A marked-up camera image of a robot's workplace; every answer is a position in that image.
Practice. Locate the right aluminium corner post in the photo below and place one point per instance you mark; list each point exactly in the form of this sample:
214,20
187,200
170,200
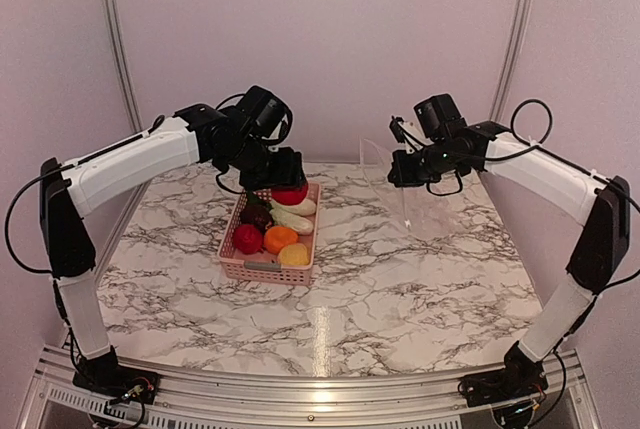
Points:
515,43

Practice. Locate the red pepper front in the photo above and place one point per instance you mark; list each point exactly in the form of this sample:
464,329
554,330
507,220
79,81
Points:
290,196

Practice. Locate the pink plastic basket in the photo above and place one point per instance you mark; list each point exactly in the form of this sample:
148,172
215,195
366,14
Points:
264,266

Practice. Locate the red pepper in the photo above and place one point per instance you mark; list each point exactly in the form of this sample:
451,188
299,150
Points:
290,196
247,239

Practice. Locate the dark purple pepper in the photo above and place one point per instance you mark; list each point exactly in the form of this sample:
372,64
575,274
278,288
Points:
258,216

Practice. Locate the aluminium corner post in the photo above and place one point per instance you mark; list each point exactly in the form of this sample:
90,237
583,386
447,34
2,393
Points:
515,43
118,51

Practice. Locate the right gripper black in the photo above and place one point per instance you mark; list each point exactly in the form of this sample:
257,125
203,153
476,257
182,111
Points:
403,176

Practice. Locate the white cabbage lower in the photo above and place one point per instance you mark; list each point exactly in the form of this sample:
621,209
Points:
299,224

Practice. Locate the yellow pepper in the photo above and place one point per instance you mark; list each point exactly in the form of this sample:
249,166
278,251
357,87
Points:
294,255

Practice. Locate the white cabbage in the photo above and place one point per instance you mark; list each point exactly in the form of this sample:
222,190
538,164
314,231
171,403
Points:
299,224
306,208

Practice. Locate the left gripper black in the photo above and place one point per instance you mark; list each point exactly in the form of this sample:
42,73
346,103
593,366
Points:
289,173

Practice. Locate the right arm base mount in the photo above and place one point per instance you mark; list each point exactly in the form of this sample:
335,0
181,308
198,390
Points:
519,377

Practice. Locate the aluminium front rail frame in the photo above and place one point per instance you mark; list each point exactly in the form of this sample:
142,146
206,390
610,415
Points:
191,398

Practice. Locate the orange pepper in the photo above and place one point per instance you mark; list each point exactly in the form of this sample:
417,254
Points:
278,237

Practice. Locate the white cabbage upper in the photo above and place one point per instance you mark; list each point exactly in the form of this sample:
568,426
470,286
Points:
306,208

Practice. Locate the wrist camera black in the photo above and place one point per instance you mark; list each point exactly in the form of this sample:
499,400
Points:
439,118
264,116

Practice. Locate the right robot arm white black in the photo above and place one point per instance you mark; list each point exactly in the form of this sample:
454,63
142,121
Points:
599,205

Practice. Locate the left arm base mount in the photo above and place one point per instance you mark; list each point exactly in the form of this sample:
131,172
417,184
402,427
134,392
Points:
107,376

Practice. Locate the left aluminium corner post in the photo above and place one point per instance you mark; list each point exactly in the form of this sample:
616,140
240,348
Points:
118,51

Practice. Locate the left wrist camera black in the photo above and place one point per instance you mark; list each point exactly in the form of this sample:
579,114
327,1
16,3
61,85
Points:
264,116

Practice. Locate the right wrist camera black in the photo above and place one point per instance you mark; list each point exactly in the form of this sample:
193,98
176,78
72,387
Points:
439,118

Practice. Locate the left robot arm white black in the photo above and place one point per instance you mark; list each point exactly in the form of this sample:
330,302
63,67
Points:
226,138

